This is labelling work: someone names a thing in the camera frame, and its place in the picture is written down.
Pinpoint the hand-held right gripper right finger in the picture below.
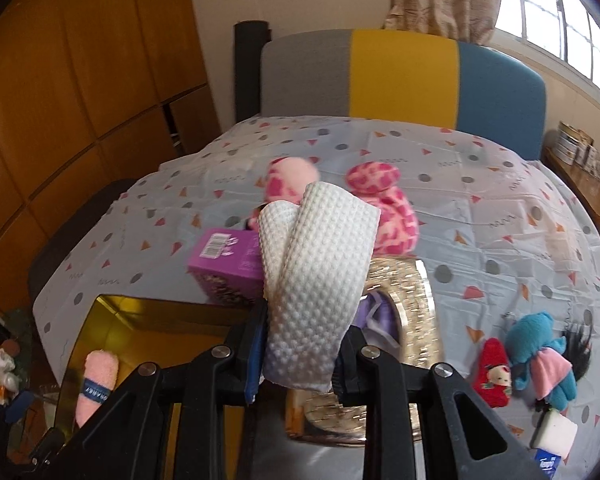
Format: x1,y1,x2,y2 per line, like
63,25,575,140
330,325,546,480

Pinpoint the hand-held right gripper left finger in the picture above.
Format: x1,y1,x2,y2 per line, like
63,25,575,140
30,304,271,480

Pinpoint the white textured towel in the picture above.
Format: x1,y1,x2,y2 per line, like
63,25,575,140
257,182,382,393

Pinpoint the red heart plush doll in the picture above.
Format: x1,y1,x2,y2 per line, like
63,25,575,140
472,337,513,408

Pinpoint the black hair wig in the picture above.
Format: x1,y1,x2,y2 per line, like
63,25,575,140
560,322,594,386

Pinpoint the gold ornate tissue box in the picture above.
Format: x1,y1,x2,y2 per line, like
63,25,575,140
285,255,443,446

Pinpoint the purple cardboard box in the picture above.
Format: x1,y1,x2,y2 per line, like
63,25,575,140
186,227,266,308

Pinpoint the pink spotted giraffe plush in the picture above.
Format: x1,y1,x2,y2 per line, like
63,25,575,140
245,156,421,257

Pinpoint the blue plush doll pink dress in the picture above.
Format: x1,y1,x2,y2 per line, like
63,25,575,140
505,311,581,411

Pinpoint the blue tissue packet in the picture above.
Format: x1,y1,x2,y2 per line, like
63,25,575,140
532,447,563,480

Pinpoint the pile of small toys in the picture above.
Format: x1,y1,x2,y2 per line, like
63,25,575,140
0,305,46,411

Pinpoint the grey yellow blue headboard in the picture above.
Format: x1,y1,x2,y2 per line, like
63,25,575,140
260,27,547,161

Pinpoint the wooden desk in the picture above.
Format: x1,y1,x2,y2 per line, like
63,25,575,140
542,147,600,241

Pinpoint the row of books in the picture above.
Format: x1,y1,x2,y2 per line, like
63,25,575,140
555,121,600,181

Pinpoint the wooden wardrobe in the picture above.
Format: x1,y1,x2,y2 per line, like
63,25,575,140
0,0,221,321

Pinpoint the window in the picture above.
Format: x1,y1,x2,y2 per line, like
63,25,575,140
495,0,600,106

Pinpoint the black post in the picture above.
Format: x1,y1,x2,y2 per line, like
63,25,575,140
234,21,271,123

